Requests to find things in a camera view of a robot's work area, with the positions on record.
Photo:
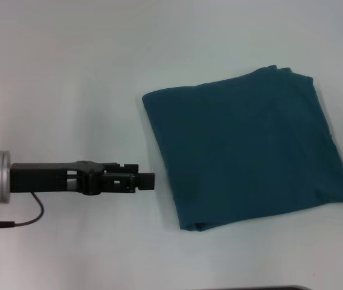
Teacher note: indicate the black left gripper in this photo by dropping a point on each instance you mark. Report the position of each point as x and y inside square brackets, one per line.
[38, 178]

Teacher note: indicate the teal t-shirt with FREE print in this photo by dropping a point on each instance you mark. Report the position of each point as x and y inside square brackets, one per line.
[244, 145]

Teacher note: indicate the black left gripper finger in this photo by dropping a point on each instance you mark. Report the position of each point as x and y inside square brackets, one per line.
[145, 181]

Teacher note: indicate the black flat panel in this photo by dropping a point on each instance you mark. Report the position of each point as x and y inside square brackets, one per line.
[262, 288]

